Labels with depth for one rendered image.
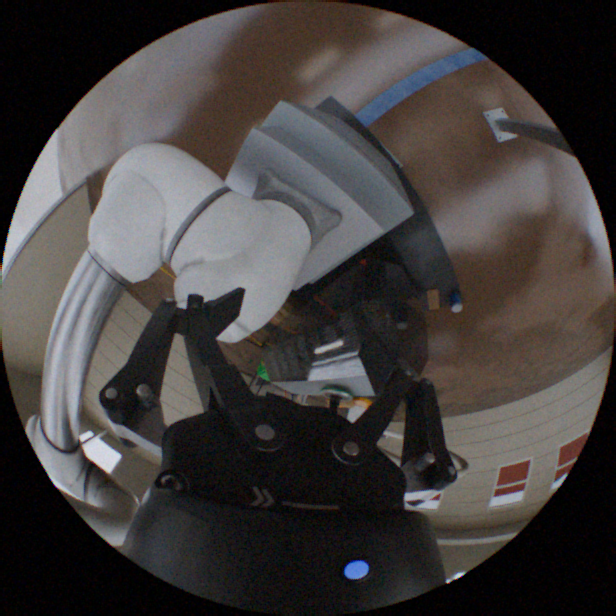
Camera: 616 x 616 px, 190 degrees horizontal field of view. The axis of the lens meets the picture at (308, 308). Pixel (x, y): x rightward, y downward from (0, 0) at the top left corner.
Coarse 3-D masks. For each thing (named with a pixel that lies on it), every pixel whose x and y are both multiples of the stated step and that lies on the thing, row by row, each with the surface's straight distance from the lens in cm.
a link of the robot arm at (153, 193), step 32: (128, 160) 34; (160, 160) 31; (192, 160) 32; (128, 192) 29; (160, 192) 28; (192, 192) 27; (224, 192) 29; (96, 224) 30; (128, 224) 27; (160, 224) 27; (96, 256) 31; (128, 256) 28; (160, 256) 30; (96, 288) 31; (64, 320) 34; (96, 320) 33; (64, 352) 35; (64, 384) 38; (32, 416) 61; (64, 416) 42; (64, 448) 49; (64, 480) 55
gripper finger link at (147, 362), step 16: (160, 304) 14; (176, 304) 14; (160, 320) 12; (144, 336) 10; (160, 336) 10; (144, 352) 9; (160, 352) 10; (128, 368) 8; (144, 368) 8; (160, 368) 10; (112, 384) 8; (128, 384) 8; (160, 384) 10; (112, 400) 7; (128, 400) 7; (112, 416) 7; (128, 416) 8
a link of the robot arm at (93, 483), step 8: (96, 464) 58; (88, 472) 54; (96, 472) 55; (104, 472) 56; (88, 480) 54; (96, 480) 54; (104, 480) 53; (112, 480) 55; (120, 480) 62; (88, 488) 54; (96, 488) 53; (120, 488) 52; (128, 488) 57; (88, 496) 55; (96, 504) 55; (136, 504) 51
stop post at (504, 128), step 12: (492, 120) 148; (504, 120) 139; (516, 120) 136; (504, 132) 152; (516, 132) 134; (528, 132) 124; (540, 132) 116; (552, 132) 109; (552, 144) 112; (564, 144) 106
